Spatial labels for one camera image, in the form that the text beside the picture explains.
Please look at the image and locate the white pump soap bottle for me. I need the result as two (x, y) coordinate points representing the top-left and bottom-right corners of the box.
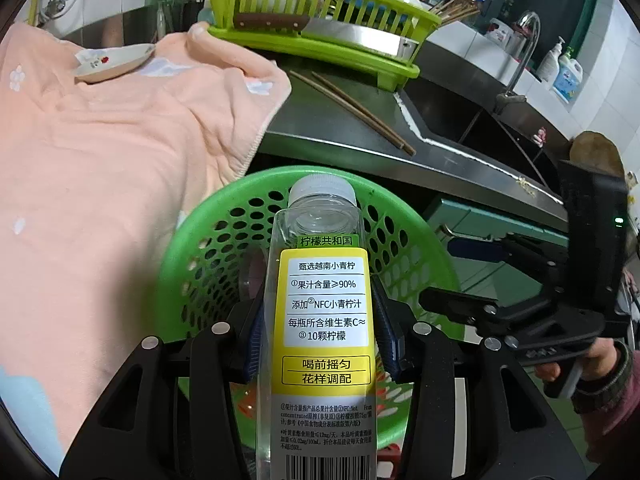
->
(537, 36), (568, 86)

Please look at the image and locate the green cabinet drawer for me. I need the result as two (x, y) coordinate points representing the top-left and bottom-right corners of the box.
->
(422, 195), (571, 261)

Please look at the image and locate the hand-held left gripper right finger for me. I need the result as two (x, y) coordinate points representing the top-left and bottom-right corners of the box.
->
(372, 285), (586, 480)

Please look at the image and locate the steel sink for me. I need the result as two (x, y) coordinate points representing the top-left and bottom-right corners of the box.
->
(400, 77), (561, 196)

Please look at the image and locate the blue white detergent bottle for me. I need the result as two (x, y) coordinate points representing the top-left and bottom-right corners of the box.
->
(550, 46), (584, 106)

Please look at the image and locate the white plate with red print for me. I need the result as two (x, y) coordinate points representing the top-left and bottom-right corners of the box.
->
(74, 43), (157, 84)

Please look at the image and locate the peach flower-print blanket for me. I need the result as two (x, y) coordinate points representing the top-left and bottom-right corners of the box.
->
(0, 21), (292, 468)

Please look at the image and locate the clear plastic bottle yellow label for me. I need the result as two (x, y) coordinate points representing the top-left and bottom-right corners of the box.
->
(257, 176), (378, 480)

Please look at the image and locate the steel faucet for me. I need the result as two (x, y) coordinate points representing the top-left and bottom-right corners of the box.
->
(495, 10), (543, 116)

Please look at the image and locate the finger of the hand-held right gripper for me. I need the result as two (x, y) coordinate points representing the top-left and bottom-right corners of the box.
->
(475, 232), (568, 281)
(419, 287), (532, 342)

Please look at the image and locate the green plastic basket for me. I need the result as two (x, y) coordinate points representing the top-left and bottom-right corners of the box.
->
(156, 166), (463, 453)

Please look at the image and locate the steel cleaver wooden handle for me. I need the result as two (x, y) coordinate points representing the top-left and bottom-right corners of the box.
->
(232, 12), (421, 63)

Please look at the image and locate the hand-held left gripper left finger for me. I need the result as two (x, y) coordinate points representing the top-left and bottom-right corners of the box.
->
(59, 295), (266, 480)

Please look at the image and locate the person's right hand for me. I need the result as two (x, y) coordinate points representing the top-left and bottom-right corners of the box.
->
(532, 337), (628, 397)

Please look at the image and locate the dark green utensil holder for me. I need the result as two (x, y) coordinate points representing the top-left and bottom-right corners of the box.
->
(145, 0), (183, 41)

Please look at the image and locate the person's right forearm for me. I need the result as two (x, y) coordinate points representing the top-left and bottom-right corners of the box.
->
(570, 345), (640, 480)

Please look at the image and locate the red plastic stool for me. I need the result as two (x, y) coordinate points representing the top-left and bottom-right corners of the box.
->
(377, 445), (403, 480)

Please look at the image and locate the wooden chopstick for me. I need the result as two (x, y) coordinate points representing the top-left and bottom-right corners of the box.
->
(311, 71), (417, 157)
(289, 70), (407, 152)

